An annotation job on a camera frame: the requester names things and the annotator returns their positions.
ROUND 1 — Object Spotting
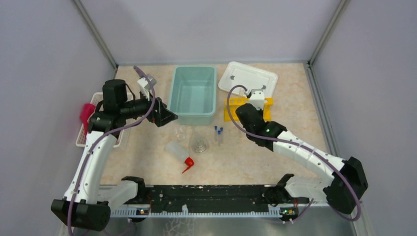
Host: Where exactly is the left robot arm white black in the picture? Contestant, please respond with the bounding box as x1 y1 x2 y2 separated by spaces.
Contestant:
51 76 178 235

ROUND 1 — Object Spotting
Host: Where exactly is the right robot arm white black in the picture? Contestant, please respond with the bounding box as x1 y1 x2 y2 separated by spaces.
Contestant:
236 103 368 221

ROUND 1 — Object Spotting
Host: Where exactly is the yellow test tube rack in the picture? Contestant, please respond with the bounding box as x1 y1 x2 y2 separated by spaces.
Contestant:
223 98 274 122

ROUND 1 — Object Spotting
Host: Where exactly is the small glass beaker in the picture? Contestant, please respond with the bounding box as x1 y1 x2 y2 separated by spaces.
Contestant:
174 127 187 142

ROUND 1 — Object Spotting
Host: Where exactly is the blue capped tube right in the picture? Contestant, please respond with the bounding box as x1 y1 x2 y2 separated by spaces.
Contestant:
219 127 224 144

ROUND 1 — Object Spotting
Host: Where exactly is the blue capped tube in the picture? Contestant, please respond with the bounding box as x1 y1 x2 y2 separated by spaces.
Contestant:
214 125 218 143
216 130 222 147
219 127 224 144

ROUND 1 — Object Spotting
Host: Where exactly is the blue capped tube middle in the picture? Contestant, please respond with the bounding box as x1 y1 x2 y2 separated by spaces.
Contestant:
216 130 222 147

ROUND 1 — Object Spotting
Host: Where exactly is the blue capped tube left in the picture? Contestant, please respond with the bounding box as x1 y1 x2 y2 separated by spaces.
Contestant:
214 125 218 143

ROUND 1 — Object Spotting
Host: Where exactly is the glass funnel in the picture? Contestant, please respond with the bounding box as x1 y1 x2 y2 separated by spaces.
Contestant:
187 126 201 145

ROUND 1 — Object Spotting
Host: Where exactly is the teal plastic tub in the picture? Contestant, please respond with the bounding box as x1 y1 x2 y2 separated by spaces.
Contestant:
168 65 217 125

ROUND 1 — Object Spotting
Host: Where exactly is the white plastic lid tray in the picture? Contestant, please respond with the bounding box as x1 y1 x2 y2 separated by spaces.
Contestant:
218 61 278 97

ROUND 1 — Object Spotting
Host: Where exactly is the glass erlenmeyer flask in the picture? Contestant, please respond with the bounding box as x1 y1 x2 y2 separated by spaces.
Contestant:
190 138 209 153

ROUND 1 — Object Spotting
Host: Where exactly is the wash bottle red cap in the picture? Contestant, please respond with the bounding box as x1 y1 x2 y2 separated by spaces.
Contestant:
165 141 195 174

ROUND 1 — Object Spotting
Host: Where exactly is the white perforated basket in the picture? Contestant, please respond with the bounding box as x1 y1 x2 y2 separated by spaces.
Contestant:
75 92 131 151

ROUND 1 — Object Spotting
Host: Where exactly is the pink cloth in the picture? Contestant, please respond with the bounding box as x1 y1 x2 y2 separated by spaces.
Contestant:
79 103 96 135

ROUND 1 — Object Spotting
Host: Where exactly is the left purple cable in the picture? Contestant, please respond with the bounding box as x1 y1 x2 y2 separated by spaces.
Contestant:
66 65 157 236

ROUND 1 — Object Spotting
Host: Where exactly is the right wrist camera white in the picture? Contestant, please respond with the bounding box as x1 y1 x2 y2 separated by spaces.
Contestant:
246 89 265 111

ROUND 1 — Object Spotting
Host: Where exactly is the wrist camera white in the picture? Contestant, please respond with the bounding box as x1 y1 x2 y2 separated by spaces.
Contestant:
137 74 157 101
246 89 265 111

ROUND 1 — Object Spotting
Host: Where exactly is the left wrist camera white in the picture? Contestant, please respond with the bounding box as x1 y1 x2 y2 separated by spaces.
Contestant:
137 74 157 101

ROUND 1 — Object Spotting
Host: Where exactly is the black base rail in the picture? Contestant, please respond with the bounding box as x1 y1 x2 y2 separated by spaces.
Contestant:
132 184 310 213

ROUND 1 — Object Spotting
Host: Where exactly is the white cable duct strip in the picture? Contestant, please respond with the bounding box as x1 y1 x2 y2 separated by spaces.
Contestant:
110 206 298 218

